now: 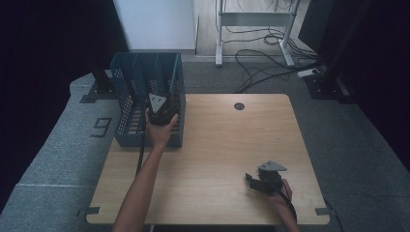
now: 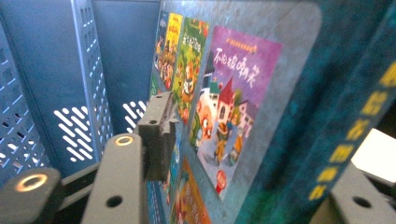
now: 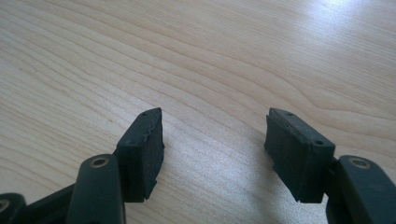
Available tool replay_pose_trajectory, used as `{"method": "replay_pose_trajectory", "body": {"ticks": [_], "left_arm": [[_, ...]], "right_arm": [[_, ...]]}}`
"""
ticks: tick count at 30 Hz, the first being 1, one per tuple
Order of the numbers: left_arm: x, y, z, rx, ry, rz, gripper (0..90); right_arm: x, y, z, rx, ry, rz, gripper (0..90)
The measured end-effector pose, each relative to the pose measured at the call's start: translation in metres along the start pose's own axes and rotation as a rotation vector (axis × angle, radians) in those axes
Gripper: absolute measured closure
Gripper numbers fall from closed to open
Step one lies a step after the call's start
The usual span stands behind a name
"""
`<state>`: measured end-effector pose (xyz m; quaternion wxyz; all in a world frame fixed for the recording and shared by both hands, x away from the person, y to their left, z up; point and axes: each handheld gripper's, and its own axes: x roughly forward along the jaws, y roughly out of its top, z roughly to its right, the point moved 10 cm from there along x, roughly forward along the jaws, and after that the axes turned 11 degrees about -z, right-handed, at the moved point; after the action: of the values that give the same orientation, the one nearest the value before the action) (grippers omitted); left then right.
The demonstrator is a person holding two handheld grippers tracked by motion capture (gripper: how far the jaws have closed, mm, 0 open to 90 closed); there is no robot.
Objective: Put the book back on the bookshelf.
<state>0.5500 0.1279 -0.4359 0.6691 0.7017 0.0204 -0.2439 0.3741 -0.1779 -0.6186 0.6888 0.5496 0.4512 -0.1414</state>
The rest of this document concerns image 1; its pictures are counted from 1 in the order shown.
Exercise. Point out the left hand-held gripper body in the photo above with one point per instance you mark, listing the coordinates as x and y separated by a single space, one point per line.
161 111

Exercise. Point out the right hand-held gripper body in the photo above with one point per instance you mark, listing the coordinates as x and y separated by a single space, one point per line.
270 180

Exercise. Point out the white power strip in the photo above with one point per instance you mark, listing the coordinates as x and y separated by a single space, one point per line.
307 72

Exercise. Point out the person's left hand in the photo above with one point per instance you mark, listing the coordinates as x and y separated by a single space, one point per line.
159 133

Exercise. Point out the white metal desk frame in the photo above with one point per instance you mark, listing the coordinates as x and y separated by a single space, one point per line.
254 18

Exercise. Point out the black curtain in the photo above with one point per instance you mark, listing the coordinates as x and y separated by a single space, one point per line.
38 48
386 80

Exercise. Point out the white panel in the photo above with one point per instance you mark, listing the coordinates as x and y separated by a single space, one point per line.
158 24

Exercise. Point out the black metal stand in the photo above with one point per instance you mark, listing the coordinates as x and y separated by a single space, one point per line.
325 82
102 82

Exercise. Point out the person's right hand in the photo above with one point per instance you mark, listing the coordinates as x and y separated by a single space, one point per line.
280 199

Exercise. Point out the blue perforated file rack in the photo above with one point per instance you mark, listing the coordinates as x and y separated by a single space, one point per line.
129 140

